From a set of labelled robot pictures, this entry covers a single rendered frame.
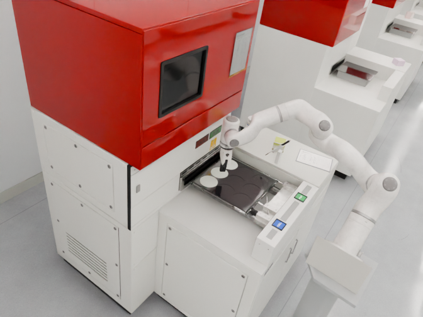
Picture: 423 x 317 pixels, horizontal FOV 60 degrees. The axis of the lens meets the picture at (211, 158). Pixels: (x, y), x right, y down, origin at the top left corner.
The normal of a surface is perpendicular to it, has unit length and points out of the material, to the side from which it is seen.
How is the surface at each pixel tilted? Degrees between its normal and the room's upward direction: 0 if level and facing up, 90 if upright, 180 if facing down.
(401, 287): 0
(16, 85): 90
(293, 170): 0
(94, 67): 90
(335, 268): 90
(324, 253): 90
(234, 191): 0
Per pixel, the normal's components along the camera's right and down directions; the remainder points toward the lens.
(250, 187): 0.13, -0.80
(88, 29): -0.57, 0.43
